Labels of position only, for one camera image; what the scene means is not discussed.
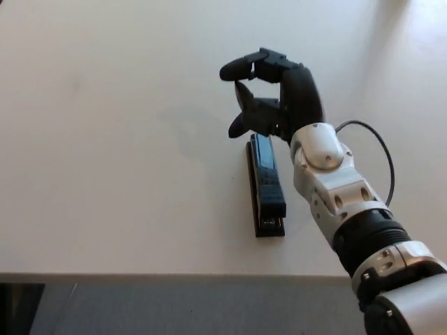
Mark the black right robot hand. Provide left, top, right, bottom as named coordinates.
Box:
left=219, top=47, right=327, bottom=146

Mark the black desk stapler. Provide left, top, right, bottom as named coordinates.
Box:
left=246, top=133, right=288, bottom=239

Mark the dark table leg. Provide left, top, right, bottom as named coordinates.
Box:
left=0, top=283, right=46, bottom=335

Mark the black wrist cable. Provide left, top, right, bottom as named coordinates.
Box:
left=334, top=120, right=396, bottom=207

